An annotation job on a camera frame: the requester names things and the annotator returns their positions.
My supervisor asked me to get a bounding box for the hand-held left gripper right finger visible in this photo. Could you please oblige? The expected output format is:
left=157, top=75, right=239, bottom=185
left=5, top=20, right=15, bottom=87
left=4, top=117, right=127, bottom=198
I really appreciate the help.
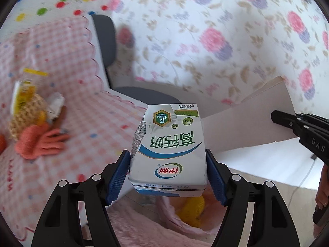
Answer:
left=205, top=149, right=301, bottom=247

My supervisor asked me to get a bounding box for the yellow foam fruit net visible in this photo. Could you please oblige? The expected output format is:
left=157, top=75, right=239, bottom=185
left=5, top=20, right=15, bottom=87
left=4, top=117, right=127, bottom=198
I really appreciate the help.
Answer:
left=176, top=196, right=206, bottom=228
left=9, top=94, right=49, bottom=141

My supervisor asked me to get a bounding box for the pink plastic bag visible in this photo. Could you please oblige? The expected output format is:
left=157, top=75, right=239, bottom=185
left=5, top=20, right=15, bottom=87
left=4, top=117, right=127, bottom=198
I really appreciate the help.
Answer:
left=107, top=193, right=230, bottom=247

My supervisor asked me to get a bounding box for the crumpled white paper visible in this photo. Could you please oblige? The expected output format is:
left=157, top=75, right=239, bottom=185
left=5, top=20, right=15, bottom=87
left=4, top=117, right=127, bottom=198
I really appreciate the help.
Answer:
left=46, top=93, right=66, bottom=120

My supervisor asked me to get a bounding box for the pink checked chair cover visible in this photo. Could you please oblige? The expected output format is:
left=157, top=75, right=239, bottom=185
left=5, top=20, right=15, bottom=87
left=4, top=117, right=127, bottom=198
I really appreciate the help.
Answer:
left=0, top=15, right=149, bottom=247

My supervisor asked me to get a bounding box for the orange glove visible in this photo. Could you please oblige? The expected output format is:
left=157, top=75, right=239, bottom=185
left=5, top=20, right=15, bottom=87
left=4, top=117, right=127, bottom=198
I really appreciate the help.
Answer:
left=15, top=123, right=70, bottom=160

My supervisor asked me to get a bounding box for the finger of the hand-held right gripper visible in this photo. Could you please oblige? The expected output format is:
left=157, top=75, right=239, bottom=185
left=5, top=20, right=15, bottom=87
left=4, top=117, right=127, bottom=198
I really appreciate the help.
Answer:
left=295, top=112, right=329, bottom=128
left=271, top=110, right=306, bottom=137

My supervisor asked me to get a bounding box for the grey office chair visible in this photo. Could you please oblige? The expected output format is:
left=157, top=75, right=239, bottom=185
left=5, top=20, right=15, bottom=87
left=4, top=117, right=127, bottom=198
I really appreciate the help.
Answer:
left=91, top=14, right=182, bottom=106

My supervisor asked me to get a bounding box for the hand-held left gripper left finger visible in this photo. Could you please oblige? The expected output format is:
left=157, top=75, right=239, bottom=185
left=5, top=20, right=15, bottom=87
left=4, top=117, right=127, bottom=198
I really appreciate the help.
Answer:
left=31, top=150, right=131, bottom=247

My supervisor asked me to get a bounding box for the person's right hand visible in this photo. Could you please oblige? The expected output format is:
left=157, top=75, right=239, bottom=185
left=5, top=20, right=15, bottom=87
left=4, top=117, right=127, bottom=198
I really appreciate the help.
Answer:
left=316, top=163, right=329, bottom=210

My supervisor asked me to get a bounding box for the yellow plastic packet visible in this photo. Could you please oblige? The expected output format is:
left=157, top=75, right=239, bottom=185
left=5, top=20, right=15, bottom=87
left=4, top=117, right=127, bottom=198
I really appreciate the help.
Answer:
left=10, top=68, right=49, bottom=116

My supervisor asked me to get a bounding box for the white milk carton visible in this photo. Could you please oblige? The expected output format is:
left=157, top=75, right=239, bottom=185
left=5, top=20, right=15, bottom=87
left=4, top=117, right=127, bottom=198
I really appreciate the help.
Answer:
left=128, top=103, right=208, bottom=198

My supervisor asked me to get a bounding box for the cardboard box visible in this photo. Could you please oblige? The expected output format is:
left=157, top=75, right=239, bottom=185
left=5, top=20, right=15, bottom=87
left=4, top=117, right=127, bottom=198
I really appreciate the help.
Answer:
left=202, top=76, right=301, bottom=158

